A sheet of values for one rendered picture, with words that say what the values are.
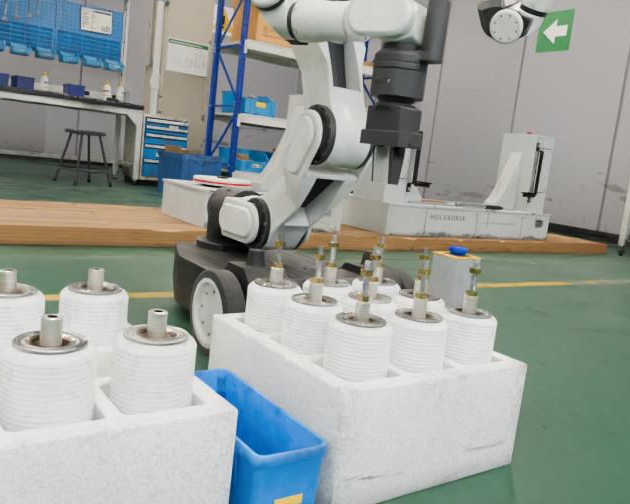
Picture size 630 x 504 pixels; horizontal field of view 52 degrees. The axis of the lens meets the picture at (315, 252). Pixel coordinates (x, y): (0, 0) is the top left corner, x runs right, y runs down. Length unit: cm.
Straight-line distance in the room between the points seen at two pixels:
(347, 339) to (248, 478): 23
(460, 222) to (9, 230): 260
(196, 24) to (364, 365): 685
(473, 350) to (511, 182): 368
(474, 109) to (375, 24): 674
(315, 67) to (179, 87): 591
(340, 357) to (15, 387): 43
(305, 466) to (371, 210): 307
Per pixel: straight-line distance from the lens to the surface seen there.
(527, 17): 165
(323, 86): 156
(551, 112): 712
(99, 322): 96
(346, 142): 151
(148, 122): 651
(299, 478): 86
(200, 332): 155
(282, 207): 166
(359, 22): 108
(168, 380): 76
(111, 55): 708
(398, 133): 104
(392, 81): 105
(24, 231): 279
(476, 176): 763
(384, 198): 377
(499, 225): 442
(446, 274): 133
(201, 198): 314
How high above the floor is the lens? 48
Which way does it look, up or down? 8 degrees down
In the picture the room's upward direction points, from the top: 7 degrees clockwise
